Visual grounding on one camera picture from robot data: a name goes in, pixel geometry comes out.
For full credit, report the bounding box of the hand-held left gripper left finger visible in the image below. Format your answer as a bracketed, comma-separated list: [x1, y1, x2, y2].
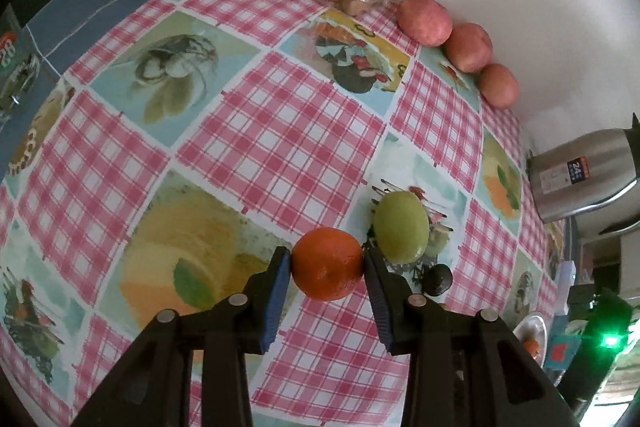
[70, 247, 292, 427]

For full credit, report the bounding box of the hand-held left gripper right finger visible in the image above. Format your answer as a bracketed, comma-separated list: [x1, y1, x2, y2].
[364, 249, 576, 427]

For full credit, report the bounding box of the large orange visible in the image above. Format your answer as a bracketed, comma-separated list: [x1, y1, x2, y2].
[291, 228, 364, 301]

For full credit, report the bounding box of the round metal tray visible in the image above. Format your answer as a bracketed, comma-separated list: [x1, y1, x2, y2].
[512, 312, 548, 365]

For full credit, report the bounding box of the blue box red mark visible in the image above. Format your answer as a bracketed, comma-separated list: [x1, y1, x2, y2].
[545, 332, 581, 370]

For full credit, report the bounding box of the dark purple plum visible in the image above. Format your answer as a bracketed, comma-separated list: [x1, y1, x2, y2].
[422, 264, 454, 297]

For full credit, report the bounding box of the green pear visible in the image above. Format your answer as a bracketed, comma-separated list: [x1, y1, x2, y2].
[373, 191, 430, 264]

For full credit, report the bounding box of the white blue packet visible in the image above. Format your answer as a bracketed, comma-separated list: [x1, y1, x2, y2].
[557, 259, 578, 298]

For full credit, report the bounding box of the pink plaid printed tablecloth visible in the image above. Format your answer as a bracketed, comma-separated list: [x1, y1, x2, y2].
[0, 0, 581, 427]

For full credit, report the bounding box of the stainless steel kettle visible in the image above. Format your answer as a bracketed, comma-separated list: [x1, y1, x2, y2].
[525, 114, 640, 224]

